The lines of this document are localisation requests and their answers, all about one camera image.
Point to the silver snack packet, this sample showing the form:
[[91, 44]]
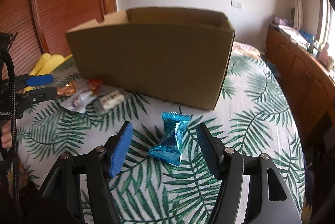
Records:
[[79, 101]]

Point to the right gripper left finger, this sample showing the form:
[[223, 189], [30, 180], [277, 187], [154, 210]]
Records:
[[105, 162]]

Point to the wall switch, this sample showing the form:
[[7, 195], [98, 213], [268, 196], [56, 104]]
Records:
[[236, 4]]

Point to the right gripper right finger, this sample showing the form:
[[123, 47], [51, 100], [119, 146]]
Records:
[[226, 165]]

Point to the blue foil snack packet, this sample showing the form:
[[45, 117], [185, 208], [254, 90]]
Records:
[[170, 148]]

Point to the left hand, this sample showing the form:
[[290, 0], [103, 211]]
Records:
[[6, 138]]

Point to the red small snack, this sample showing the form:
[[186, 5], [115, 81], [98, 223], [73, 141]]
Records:
[[94, 85]]

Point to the leaf pattern bed sheet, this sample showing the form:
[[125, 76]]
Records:
[[252, 116]]

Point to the yellow plush toy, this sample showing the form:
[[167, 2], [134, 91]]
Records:
[[47, 63]]

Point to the orange foil candy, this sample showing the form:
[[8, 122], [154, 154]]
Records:
[[68, 89]]

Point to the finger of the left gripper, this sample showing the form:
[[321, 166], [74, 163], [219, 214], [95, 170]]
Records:
[[28, 99], [26, 80]]

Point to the wooden side cabinet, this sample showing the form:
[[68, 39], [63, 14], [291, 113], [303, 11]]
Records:
[[307, 86]]

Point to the window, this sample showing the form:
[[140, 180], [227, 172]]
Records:
[[325, 30]]

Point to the cardboard box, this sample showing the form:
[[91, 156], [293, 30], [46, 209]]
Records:
[[173, 53]]

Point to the white snack bar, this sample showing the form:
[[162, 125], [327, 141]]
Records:
[[109, 101]]

